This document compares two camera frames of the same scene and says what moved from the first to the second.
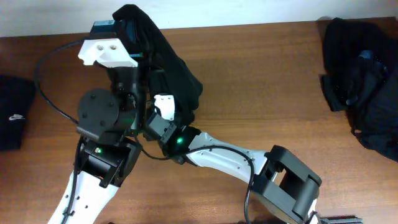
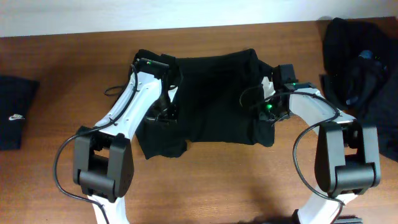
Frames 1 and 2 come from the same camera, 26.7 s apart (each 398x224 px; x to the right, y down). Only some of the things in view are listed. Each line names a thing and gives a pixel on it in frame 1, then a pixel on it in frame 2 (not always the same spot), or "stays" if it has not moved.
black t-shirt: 157,66 -> 219,100
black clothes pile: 361,79 stays
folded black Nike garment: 16,95 stays
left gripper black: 123,78 -> 162,115
